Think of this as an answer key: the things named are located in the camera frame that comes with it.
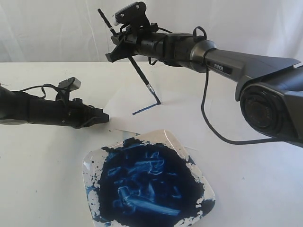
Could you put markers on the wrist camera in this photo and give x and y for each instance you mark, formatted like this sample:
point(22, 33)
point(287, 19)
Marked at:
point(70, 84)
point(132, 15)

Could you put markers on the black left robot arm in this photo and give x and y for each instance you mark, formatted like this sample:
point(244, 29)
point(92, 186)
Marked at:
point(22, 108)

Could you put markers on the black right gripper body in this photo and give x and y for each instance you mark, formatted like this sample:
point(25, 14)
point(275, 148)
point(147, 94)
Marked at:
point(145, 43)

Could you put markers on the white backdrop cloth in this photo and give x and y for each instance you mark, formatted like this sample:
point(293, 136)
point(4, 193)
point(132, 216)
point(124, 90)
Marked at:
point(73, 30)

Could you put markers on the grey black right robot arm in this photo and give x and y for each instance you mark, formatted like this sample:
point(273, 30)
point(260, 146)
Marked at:
point(269, 89)

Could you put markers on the white plate with blue paint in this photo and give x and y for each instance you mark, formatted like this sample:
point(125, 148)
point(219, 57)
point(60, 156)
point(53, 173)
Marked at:
point(148, 180)

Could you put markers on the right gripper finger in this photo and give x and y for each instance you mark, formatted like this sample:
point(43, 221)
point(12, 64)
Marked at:
point(117, 39)
point(121, 51)

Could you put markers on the black paintbrush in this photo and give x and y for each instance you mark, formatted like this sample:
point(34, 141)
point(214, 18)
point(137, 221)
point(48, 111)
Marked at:
point(131, 59)

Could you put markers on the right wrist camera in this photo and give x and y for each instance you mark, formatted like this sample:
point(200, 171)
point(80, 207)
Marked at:
point(132, 15)

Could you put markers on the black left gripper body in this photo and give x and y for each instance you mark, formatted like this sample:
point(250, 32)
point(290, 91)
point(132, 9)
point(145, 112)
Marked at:
point(73, 113)

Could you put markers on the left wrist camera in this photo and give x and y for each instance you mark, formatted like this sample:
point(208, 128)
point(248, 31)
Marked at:
point(70, 84)

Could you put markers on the white paper sheet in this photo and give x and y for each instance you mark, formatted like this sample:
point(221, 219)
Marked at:
point(134, 109)

